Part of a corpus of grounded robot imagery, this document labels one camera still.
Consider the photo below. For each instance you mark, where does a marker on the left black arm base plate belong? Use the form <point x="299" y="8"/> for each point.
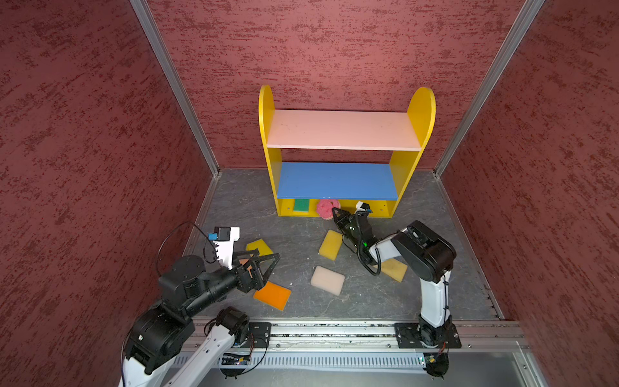
<point x="253" y="335"/>

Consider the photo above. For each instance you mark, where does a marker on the pale pink sponge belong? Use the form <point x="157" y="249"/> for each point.
<point x="327" y="280"/>

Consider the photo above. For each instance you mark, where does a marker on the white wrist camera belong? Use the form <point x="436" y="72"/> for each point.
<point x="363" y="207"/>
<point x="223" y="240"/>

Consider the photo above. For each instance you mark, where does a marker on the left circuit board with wires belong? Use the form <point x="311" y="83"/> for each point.
<point x="239" y="364"/>

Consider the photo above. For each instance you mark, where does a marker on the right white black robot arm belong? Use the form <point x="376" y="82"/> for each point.
<point x="429" y="255"/>

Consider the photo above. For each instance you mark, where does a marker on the aluminium corner post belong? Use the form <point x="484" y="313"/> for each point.
<point x="156" y="41"/>
<point x="514" y="37"/>

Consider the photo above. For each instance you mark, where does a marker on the right circuit board with wires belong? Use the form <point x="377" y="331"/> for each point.
<point x="437" y="364"/>

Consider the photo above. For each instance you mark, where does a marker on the left aluminium corner post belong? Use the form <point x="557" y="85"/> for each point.
<point x="156" y="41"/>

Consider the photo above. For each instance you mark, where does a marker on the circuit board with wires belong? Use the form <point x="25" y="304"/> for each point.
<point x="437" y="364"/>
<point x="239" y="364"/>

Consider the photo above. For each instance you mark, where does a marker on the yellow shelf pink blue boards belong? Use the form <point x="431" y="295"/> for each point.
<point x="405" y="135"/>

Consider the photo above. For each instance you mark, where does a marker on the tan yellow sponge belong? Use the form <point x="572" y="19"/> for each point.
<point x="394" y="269"/>

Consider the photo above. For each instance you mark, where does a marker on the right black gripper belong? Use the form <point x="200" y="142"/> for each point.
<point x="345" y="216"/>

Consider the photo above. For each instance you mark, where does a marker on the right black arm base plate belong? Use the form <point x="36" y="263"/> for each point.
<point x="424" y="336"/>

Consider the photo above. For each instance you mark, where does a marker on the bright yellow sponge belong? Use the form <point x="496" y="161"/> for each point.
<point x="259" y="245"/>

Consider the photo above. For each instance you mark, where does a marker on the smiley face sponge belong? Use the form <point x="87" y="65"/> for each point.
<point x="325" y="208"/>

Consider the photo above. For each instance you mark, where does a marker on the right aluminium corner post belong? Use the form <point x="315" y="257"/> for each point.
<point x="514" y="37"/>

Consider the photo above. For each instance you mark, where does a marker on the green yellow sponge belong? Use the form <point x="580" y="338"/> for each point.
<point x="301" y="205"/>

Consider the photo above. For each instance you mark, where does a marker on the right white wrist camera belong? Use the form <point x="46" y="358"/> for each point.
<point x="363" y="207"/>

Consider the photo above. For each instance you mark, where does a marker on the orange sponge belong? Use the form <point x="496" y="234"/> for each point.
<point x="273" y="295"/>

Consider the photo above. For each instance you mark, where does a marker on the dark yellow sponge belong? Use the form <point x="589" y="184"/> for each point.
<point x="331" y="245"/>

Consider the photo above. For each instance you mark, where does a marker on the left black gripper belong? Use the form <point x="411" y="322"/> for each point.
<point x="247" y="282"/>

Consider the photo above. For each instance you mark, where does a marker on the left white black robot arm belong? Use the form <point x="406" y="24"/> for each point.
<point x="158" y="336"/>

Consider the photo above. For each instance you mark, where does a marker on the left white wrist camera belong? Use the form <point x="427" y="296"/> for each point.
<point x="223" y="240"/>

